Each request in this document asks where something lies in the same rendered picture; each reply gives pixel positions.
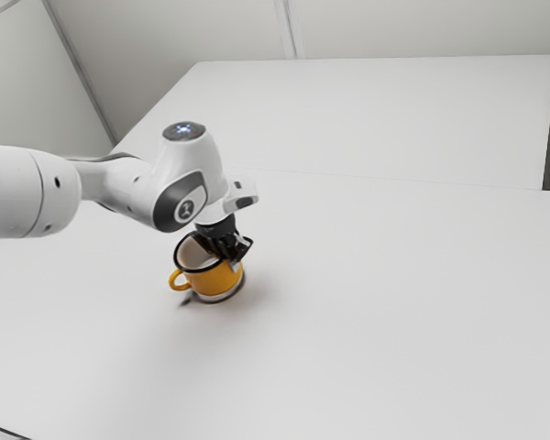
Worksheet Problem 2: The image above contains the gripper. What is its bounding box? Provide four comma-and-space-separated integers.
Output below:
193, 214, 255, 275

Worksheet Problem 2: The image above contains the yellow enamel mug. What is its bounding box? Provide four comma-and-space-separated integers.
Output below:
168, 231, 246, 304

